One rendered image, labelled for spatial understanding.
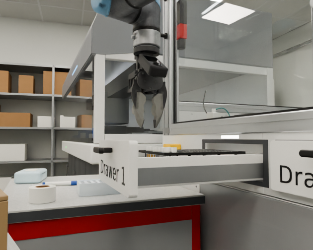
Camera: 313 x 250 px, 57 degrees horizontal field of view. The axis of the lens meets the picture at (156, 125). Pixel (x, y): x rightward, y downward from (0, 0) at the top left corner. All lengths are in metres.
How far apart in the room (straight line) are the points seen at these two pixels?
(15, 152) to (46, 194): 3.64
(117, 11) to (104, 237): 0.58
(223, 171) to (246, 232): 0.21
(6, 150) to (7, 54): 1.53
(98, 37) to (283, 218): 1.22
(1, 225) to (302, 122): 0.56
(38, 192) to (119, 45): 0.98
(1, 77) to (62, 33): 1.26
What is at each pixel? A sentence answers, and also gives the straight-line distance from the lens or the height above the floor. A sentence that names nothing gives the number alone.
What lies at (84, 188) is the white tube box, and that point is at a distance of 0.91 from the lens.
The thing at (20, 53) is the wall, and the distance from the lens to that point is 5.10.
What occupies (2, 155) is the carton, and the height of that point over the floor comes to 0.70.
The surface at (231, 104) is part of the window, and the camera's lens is 0.87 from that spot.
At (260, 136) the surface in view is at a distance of 0.74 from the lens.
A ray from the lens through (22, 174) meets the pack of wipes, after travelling 1.22.
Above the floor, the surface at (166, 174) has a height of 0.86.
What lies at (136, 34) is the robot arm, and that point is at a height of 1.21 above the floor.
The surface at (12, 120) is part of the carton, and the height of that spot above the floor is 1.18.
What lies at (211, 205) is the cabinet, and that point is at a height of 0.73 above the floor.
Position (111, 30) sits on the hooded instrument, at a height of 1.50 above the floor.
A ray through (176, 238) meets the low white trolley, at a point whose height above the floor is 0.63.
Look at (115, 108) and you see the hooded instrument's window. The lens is 1.55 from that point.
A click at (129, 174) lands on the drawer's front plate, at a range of 0.56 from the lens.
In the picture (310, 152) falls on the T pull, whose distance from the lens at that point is 0.58.
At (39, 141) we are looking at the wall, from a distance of 4.89.
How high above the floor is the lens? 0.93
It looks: 3 degrees up
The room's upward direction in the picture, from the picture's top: straight up
